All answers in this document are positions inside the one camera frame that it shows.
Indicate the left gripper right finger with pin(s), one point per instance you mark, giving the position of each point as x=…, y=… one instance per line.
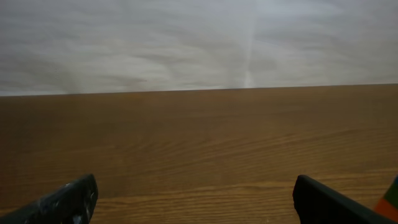
x=320, y=207

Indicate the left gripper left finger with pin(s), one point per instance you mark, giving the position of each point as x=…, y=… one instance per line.
x=65, y=202

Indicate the orange cube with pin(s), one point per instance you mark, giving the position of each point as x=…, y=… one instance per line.
x=387, y=211

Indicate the green cube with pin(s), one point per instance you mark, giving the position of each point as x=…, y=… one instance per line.
x=393, y=195

